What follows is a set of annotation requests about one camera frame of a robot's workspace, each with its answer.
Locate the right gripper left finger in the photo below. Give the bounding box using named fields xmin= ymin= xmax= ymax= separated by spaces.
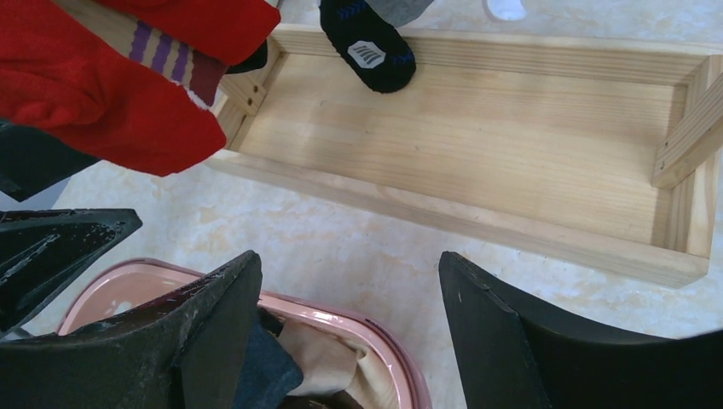
xmin=1 ymin=251 xmax=262 ymax=408

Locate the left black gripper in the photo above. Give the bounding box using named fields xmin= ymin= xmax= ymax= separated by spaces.
xmin=1 ymin=121 xmax=142 ymax=333

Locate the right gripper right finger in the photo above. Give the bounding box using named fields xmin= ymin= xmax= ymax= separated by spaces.
xmin=438 ymin=251 xmax=722 ymax=408

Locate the pink plastic laundry basket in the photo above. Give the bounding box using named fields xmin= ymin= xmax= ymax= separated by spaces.
xmin=56 ymin=258 xmax=432 ymax=408

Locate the wooden hanger rack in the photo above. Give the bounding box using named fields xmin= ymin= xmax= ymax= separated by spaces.
xmin=53 ymin=0 xmax=723 ymax=290

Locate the dark navy sock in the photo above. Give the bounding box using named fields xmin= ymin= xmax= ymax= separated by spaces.
xmin=232 ymin=307 xmax=304 ymax=409

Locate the beige brown sock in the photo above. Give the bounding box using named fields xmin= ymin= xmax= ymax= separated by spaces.
xmin=278 ymin=320 xmax=400 ymax=408

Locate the white sock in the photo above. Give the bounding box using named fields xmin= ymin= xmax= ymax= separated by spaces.
xmin=483 ymin=0 xmax=528 ymax=22

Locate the plain red sock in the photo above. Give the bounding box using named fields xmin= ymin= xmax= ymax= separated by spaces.
xmin=1 ymin=1 xmax=227 ymax=176

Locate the beige purple striped sock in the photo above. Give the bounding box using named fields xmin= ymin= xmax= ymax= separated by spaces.
xmin=128 ymin=20 xmax=227 ymax=110

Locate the grey black sock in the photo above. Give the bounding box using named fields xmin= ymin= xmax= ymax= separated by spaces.
xmin=318 ymin=0 xmax=431 ymax=94

